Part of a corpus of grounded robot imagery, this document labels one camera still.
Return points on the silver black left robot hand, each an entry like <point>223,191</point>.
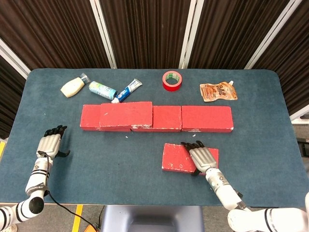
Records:
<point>49,145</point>

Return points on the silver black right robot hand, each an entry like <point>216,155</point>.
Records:
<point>202,159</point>

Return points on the red brick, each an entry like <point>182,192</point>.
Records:
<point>125,113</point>
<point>166,116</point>
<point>173,157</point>
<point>207,118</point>
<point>90,116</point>

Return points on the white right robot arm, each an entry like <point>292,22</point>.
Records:
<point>227,193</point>

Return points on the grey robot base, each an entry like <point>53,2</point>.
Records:
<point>152,220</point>

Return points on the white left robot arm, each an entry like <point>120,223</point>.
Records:
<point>38,176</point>

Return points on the cream plastic bottle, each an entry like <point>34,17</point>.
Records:
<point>72,87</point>

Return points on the orange sauce pouch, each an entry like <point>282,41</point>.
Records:
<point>217,91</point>

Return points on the blue-green table cover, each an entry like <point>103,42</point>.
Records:
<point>120,169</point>

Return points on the light blue cleanser tube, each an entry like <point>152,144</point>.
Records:
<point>101,89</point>

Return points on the red tape roll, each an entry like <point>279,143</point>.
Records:
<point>172,88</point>

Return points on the orange object on floor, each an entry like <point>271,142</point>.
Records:
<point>91,228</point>

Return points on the blue white toothpaste tube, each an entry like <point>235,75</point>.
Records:
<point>125,90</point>

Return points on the brown folding screen white frames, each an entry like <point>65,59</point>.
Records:
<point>149,29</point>

